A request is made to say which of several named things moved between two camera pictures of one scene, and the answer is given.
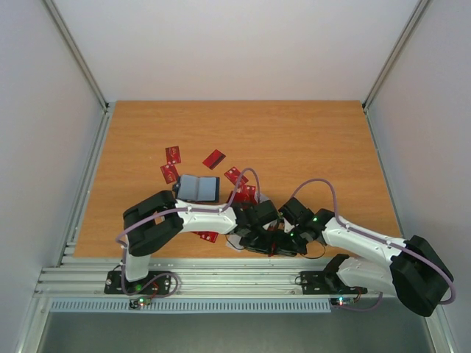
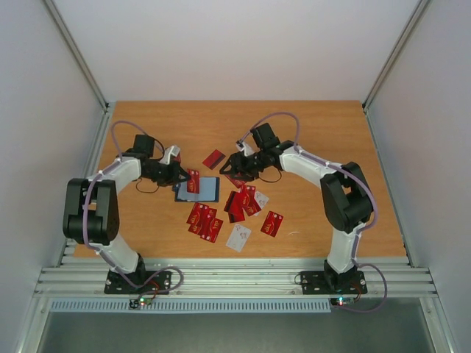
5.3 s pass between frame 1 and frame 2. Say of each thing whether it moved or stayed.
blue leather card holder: stayed
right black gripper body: moved
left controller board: stayed
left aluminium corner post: stayed
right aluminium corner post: stayed
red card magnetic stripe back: stayed
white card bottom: stayed
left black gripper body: moved
